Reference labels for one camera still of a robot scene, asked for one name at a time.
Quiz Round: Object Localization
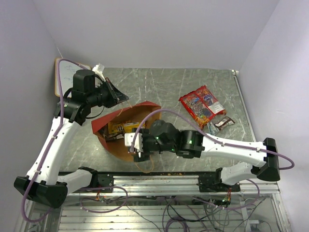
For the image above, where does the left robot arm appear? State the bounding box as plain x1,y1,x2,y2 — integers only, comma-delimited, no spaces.
14,69,129,209

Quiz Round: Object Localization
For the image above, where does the yellow candy packet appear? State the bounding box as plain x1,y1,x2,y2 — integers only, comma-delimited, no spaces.
108,121,140,134

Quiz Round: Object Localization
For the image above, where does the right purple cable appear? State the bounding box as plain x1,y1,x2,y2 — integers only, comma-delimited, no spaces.
129,108,295,170

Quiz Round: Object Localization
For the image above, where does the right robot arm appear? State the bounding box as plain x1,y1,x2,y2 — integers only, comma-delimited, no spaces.
125,119,281,191

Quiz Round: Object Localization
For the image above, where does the small whiteboard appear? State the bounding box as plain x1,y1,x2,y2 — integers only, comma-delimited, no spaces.
55,58,91,97

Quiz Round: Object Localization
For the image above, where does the red paper bag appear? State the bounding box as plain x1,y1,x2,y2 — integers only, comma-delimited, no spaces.
91,101,161,162

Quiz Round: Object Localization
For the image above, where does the brown chocolate bar wrapper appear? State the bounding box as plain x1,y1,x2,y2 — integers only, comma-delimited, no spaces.
214,116,235,131

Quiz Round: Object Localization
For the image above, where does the aluminium frame rail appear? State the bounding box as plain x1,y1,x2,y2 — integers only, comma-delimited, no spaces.
68,172,280,197

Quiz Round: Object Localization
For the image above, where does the silver blue snack packet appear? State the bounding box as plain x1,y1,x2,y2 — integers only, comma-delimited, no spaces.
207,121,220,135

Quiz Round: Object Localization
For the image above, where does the large red snack bag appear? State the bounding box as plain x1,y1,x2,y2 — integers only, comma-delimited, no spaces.
179,85,226,129

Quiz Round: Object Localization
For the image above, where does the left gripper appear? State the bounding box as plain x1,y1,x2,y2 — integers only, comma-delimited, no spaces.
87,77,129,108

